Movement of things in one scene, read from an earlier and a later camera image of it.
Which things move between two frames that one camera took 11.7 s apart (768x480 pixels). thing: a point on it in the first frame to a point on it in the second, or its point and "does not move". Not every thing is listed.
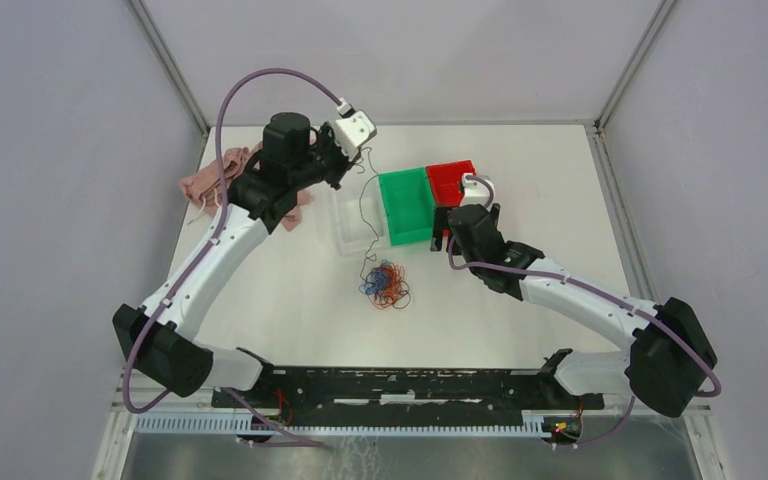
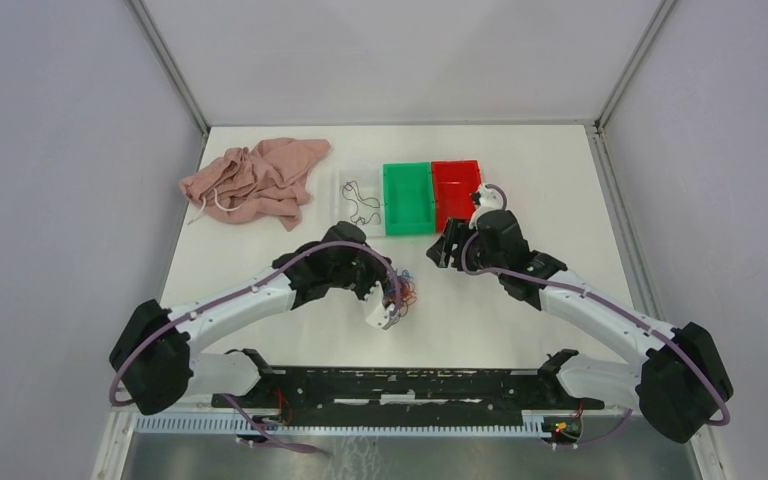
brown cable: x=366 y=251 to x=360 y=198
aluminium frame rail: x=701 y=433 does not move
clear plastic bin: x=361 y=223 does not move
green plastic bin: x=410 y=205 does not move
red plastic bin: x=447 y=182 does not move
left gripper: x=328 y=136 to x=379 y=273
